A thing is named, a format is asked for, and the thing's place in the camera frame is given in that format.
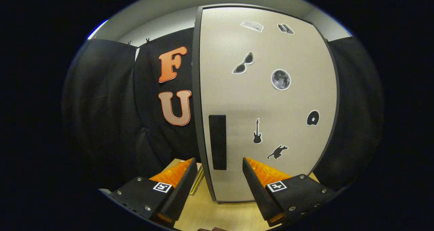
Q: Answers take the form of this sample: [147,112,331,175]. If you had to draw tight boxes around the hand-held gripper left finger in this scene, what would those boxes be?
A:
[108,157,198,228]

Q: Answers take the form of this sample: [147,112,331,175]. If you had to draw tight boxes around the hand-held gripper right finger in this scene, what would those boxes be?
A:
[242,157,337,227]

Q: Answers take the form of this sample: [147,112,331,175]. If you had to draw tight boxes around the black door handle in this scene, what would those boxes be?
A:
[208,114,227,171]

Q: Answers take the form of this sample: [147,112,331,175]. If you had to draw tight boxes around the grey shoe cabinet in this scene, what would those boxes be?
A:
[192,4,340,204]

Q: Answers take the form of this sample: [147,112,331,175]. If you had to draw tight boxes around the yellow edged book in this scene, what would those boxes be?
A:
[189,166,205,196]

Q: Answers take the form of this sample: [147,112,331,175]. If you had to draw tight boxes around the black backdrop cloth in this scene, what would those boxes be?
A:
[62,27,384,191]

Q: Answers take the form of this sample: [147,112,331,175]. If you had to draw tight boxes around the long ceiling light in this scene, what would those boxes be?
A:
[87,19,108,40]

